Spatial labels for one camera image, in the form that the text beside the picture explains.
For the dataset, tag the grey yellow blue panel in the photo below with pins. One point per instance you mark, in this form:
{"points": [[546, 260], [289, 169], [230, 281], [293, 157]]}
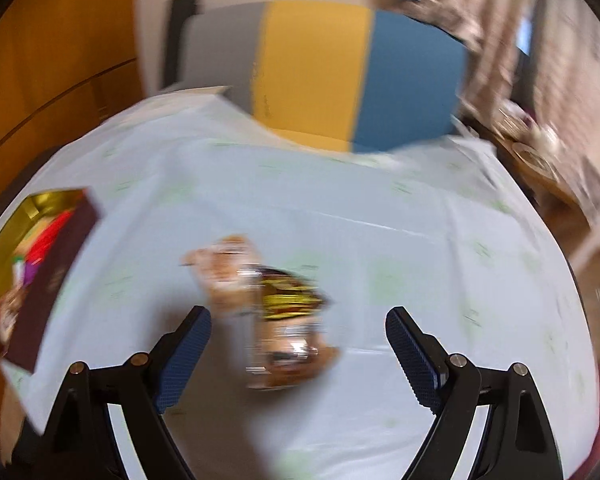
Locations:
{"points": [[315, 70]]}

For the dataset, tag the black chair frame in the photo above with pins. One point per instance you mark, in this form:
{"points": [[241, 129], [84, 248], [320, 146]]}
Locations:
{"points": [[177, 35]]}

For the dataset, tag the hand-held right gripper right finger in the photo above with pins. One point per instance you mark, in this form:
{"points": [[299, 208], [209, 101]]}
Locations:
{"points": [[415, 360]]}

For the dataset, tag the maroon box with gold interior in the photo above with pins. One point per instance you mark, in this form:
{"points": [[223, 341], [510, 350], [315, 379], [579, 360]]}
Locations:
{"points": [[45, 290]]}

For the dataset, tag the wooden side table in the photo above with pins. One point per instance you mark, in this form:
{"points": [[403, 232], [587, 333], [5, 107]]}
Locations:
{"points": [[565, 200]]}

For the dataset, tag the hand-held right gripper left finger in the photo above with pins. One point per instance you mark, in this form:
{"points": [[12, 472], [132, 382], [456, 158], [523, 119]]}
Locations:
{"points": [[185, 360]]}

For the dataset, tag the yellow wooden cabinet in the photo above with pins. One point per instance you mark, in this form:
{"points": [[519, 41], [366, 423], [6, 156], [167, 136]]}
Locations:
{"points": [[55, 60]]}

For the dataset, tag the red snack packet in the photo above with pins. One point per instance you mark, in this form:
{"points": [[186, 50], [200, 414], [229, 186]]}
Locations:
{"points": [[50, 240]]}

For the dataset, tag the beige patterned curtain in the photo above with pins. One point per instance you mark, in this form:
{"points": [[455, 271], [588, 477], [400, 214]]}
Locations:
{"points": [[570, 110]]}

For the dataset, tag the clutter on side table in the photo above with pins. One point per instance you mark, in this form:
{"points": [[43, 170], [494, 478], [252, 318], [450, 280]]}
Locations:
{"points": [[527, 135]]}

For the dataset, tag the pale green-print tablecloth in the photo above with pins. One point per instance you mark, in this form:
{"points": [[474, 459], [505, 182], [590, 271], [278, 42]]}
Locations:
{"points": [[380, 240]]}

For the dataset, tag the beige snack bag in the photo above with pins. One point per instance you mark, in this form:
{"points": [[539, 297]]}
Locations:
{"points": [[225, 267]]}

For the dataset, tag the brown yellow snack bag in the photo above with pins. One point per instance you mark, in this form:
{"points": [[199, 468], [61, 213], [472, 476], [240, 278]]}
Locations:
{"points": [[290, 325]]}

